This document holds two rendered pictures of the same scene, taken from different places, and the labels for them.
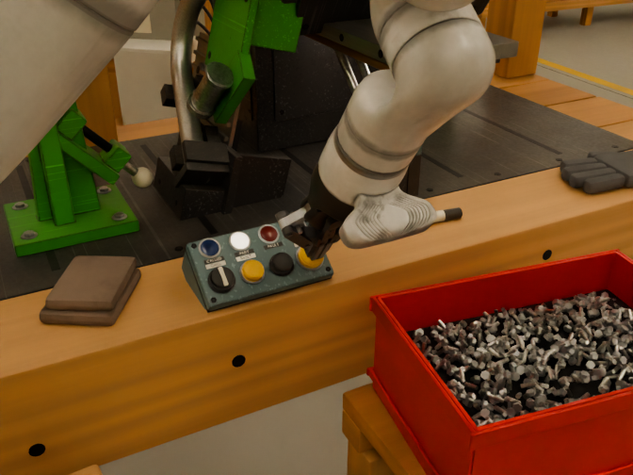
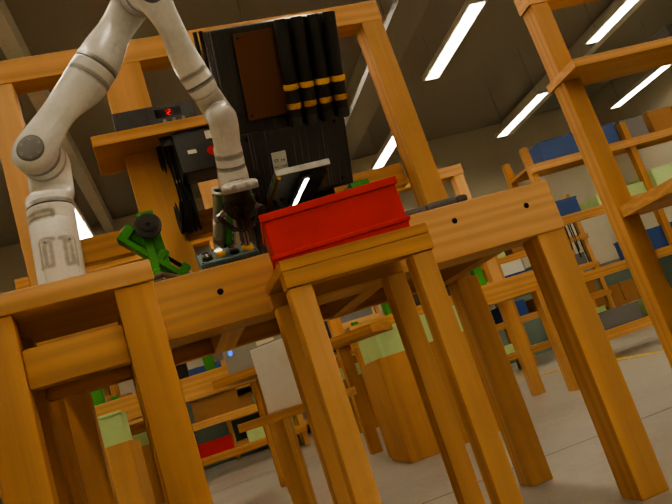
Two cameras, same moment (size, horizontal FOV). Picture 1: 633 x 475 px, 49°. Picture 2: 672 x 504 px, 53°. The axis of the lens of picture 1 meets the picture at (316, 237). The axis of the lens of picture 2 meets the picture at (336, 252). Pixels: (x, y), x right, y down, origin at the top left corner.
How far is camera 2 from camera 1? 134 cm
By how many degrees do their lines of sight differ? 41
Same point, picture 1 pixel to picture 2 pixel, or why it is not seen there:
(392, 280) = not seen: hidden behind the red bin
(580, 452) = (319, 226)
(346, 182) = (222, 179)
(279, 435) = not seen: outside the picture
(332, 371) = not seen: hidden behind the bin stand
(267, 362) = (235, 293)
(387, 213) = (236, 182)
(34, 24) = (83, 77)
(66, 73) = (90, 87)
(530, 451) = (292, 225)
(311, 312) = (251, 268)
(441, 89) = (215, 117)
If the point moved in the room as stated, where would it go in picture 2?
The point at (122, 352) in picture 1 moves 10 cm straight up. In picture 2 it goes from (165, 283) to (155, 245)
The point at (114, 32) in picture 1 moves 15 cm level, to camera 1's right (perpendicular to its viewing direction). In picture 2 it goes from (98, 80) to (161, 51)
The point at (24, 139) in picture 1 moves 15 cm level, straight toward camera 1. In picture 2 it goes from (84, 100) to (68, 62)
